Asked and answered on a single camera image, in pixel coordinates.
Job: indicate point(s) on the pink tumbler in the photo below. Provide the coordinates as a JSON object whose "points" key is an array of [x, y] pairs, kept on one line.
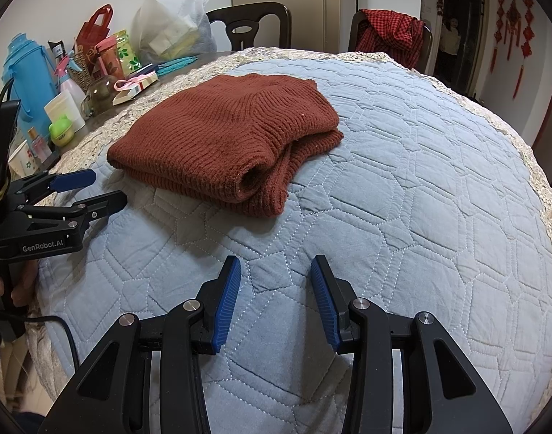
{"points": [[110, 58]]}

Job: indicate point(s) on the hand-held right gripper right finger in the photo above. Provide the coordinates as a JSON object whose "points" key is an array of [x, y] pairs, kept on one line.
{"points": [[325, 303]]}

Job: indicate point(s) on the red checked shirt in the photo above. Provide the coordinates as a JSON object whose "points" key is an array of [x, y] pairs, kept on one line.
{"points": [[389, 31]]}

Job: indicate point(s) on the glass jar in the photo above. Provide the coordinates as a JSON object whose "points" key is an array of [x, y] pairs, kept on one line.
{"points": [[99, 95]]}

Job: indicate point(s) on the green lidded jar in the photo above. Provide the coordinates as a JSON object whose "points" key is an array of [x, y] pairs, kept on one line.
{"points": [[62, 132]]}

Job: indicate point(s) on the white cup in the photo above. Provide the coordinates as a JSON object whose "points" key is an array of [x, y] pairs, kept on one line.
{"points": [[63, 110]]}

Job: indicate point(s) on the green leaf print packet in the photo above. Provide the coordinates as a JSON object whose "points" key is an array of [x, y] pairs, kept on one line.
{"points": [[126, 52]]}

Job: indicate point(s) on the white box with pink ribbon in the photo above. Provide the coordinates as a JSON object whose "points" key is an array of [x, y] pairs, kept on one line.
{"points": [[135, 88]]}

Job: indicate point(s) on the wicker basket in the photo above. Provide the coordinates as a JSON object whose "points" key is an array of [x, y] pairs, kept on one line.
{"points": [[83, 72]]}

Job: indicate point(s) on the blue quilted lace-trimmed mat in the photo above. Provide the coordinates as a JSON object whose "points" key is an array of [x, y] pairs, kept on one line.
{"points": [[393, 190]]}

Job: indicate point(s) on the red knot wall decoration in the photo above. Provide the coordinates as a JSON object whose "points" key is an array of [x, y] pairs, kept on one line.
{"points": [[527, 22], [513, 16], [500, 13]]}

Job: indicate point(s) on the red gift bag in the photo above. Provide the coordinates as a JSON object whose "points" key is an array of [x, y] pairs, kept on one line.
{"points": [[90, 31]]}

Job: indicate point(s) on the dark glass door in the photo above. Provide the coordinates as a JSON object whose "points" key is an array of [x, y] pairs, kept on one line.
{"points": [[472, 31]]}

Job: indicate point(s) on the person's left hand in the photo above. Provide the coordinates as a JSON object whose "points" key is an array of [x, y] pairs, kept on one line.
{"points": [[24, 285]]}

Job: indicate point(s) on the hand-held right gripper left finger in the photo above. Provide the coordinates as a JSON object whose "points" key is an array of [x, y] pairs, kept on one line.
{"points": [[226, 303]]}

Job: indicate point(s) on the rust red knit sweater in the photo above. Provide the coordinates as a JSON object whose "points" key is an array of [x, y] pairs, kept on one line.
{"points": [[212, 135]]}

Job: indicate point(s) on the dark wooden chair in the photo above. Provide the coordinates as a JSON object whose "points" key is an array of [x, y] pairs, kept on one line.
{"points": [[427, 49], [257, 13]]}

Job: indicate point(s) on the white spray bottle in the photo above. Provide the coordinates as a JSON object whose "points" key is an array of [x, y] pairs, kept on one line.
{"points": [[70, 86]]}

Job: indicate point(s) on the floral paper cup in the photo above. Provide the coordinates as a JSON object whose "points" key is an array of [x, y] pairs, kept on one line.
{"points": [[22, 160]]}

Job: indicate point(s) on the blue thermos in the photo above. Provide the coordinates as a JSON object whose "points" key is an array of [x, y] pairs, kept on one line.
{"points": [[29, 77]]}

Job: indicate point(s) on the small pink label bottle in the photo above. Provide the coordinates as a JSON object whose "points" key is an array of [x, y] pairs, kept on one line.
{"points": [[39, 144]]}

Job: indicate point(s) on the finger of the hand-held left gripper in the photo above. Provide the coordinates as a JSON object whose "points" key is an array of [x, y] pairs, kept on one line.
{"points": [[99, 205], [76, 178]]}

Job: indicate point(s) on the teal lace item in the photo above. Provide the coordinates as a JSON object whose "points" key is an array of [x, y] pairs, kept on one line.
{"points": [[176, 64]]}

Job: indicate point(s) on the white plastic bag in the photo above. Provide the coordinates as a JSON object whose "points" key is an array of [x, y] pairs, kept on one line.
{"points": [[171, 22]]}

